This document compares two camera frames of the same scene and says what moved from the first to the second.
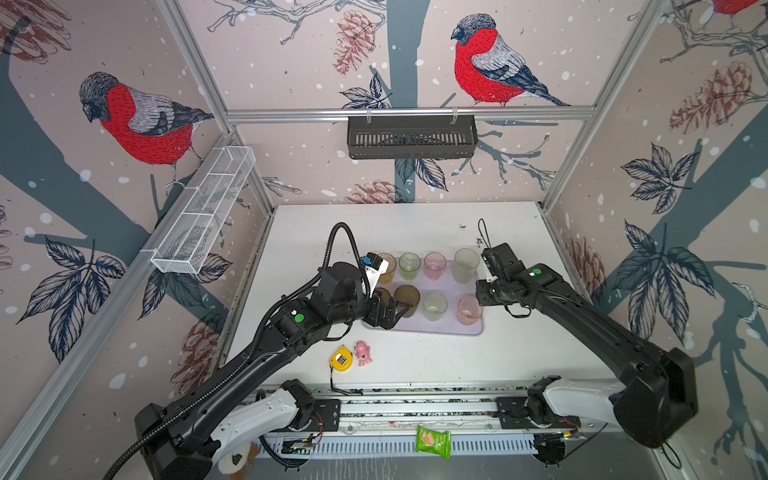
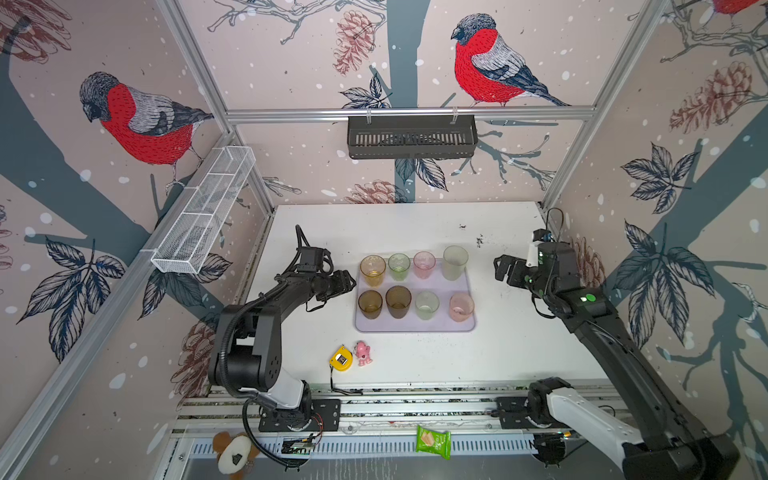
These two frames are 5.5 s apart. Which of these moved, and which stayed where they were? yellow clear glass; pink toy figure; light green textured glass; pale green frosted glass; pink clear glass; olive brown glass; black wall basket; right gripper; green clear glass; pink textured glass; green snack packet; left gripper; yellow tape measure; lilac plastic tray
Moved: right gripper; green clear glass; olive brown glass; pale green frosted glass; pink textured glass; pink clear glass; light green textured glass; yellow clear glass; left gripper; lilac plastic tray
Stayed: black wall basket; pink toy figure; yellow tape measure; green snack packet
